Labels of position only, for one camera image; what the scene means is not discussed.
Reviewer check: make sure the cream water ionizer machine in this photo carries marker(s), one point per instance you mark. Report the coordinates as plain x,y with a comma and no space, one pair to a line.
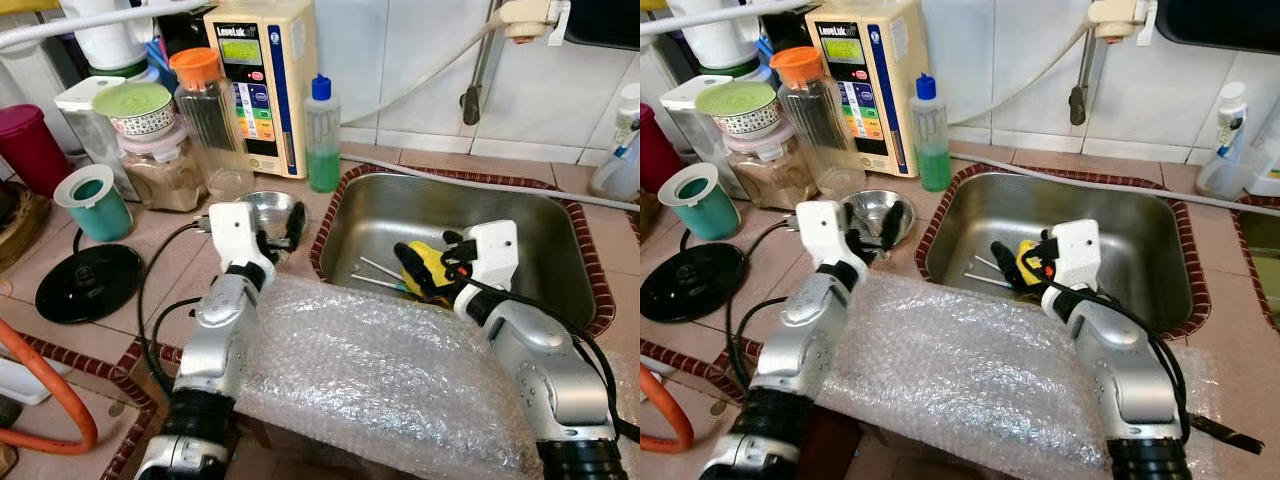
290,60
900,60

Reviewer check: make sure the maroon plastic container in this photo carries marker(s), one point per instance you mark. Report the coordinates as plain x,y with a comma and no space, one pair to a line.
658,150
30,150

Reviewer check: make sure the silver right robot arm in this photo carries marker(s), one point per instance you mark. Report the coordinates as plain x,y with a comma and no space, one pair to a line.
545,370
1130,370

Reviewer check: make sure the white detergent bottle yellow cap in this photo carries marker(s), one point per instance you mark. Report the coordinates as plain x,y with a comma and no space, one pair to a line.
1268,160

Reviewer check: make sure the black tape strip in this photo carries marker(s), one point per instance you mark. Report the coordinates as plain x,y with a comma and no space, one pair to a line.
1225,433

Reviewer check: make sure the steel sink basin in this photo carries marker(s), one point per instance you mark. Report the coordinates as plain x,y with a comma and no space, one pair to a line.
540,230
1262,260
1140,230

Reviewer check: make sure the wicker trivet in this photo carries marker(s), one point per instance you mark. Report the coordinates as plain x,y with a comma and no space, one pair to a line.
18,225

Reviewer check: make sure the clear container white lid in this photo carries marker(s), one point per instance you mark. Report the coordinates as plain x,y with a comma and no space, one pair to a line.
85,130
690,130

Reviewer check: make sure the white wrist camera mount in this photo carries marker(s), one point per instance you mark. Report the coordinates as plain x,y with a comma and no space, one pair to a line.
492,250
825,235
235,235
1075,248

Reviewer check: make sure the patterned bowl green lid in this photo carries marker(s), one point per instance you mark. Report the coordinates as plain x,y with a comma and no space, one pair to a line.
135,105
738,103

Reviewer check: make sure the green liquid bottle blue cap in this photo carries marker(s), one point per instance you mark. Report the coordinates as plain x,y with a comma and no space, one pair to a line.
323,165
932,165

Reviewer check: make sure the brown powder jar pink lid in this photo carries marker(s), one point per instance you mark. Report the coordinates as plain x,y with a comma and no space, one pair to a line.
770,180
165,180

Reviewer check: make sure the white plastic tray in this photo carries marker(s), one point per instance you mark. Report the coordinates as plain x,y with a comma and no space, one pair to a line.
20,385

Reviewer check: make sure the black round kettle base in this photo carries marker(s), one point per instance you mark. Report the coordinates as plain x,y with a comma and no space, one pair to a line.
88,283
690,283

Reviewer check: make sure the black glossy panel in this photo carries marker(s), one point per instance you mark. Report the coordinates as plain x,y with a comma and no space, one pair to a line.
1220,22
605,20

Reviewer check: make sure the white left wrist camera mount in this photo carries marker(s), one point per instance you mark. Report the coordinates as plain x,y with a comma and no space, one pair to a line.
825,235
235,235

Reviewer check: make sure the clear jar orange lid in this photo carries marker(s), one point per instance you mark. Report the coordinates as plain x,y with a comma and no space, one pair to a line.
212,130
818,130

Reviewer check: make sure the thin grey tube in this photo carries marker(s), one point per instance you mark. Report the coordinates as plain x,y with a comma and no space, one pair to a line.
1150,192
500,186

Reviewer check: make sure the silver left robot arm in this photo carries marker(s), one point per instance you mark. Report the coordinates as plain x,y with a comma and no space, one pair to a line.
800,340
215,340

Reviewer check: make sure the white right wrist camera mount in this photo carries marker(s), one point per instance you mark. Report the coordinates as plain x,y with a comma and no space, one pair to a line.
1075,248
492,250

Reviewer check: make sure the grey faucet pipe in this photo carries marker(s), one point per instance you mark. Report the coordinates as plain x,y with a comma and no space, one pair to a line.
1085,70
482,70

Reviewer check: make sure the cream faucet head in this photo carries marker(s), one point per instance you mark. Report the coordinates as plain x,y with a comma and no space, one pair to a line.
1118,18
530,18

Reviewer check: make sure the shallow steel bowl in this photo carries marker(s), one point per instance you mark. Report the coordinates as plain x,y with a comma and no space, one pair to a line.
268,208
872,208

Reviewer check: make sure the teal cup white rim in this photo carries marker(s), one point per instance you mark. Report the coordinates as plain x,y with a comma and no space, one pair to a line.
100,212
708,212

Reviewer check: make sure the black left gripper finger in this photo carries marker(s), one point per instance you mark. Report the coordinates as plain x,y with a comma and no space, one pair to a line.
297,225
897,222

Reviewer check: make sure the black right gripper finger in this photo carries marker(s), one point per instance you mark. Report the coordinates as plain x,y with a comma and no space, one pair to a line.
1005,265
410,265

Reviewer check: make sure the clear bubble wrap sheet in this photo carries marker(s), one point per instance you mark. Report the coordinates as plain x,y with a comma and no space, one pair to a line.
380,390
980,390

